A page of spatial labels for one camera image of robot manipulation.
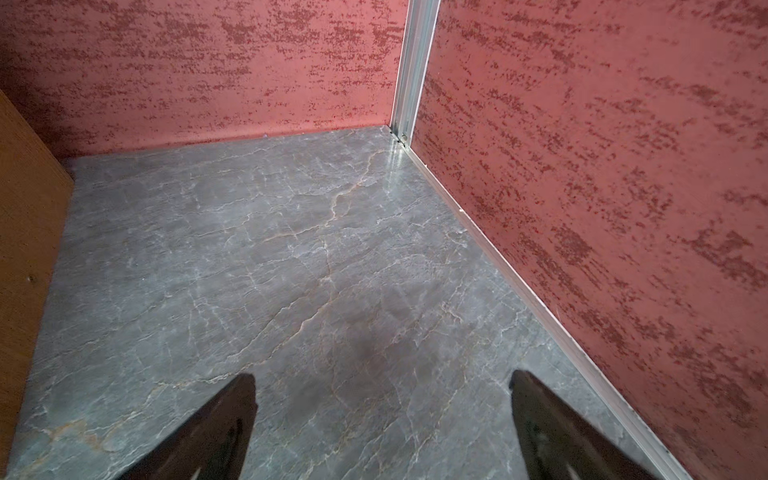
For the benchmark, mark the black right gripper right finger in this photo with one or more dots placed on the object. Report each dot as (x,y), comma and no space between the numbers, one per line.
(556,442)

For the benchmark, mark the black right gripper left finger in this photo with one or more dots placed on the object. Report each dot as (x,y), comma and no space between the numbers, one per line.
(210,444)

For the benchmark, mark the wooden bookshelf cabinet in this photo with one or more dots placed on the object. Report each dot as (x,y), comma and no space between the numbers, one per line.
(35,195)

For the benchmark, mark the right aluminium corner post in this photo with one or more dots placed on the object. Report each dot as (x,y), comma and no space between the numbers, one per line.
(420,25)

